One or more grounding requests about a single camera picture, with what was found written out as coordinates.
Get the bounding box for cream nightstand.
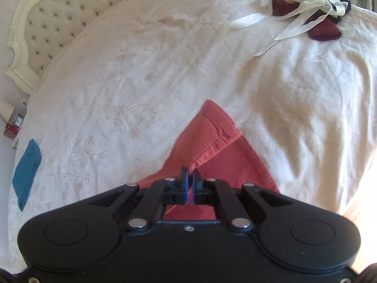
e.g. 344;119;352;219
3;102;30;149

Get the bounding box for white embroidered bedspread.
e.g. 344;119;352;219
7;0;377;275

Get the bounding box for cream tufted headboard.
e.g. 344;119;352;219
4;0;148;95

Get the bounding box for teal folded cloth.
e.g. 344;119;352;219
12;138;42;211

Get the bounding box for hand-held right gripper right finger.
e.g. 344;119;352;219
192;167;292;232

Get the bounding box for cream lamp shade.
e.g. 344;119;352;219
0;100;15;123

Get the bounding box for red pants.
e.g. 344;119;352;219
137;100;280;221

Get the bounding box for dark red knitted garment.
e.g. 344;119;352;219
271;0;351;41

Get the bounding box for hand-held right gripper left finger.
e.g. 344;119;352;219
88;167;192;232

